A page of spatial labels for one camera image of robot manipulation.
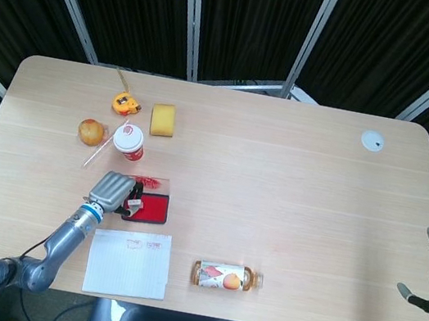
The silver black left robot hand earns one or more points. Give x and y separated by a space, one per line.
111 190

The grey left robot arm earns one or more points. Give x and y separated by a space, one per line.
63 238

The clear wrapped straw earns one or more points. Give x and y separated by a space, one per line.
95 154

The red ink pad clear lid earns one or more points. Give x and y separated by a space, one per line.
153 210

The red paper cup white lid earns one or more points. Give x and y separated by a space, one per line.
129 137

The orange peach fruit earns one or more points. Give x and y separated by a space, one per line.
90 132

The white lined notepad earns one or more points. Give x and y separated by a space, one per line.
125 265

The yellow sponge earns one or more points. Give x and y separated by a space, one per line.
163 120

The yellow tape measure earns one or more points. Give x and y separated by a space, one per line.
125 103

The peach tea plastic bottle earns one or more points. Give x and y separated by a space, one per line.
219 275

